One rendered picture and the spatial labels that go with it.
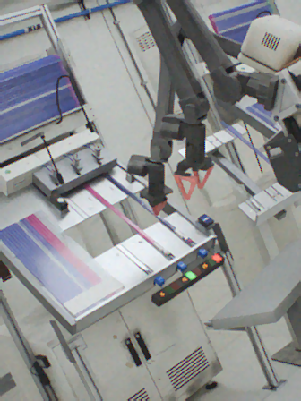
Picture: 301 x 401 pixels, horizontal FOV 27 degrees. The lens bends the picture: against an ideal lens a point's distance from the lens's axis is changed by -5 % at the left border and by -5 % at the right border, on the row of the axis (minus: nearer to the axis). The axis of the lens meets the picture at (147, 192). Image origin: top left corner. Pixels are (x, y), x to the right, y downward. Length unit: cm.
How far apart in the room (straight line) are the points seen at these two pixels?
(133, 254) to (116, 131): 236
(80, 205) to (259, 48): 108
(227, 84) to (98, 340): 126
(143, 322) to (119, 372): 24
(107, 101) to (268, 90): 309
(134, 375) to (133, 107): 259
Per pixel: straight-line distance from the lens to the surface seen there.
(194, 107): 174
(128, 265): 232
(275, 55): 179
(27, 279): 225
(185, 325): 277
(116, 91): 472
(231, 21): 346
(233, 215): 354
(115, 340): 257
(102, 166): 264
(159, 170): 218
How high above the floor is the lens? 127
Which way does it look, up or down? 7 degrees down
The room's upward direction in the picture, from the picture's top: 23 degrees counter-clockwise
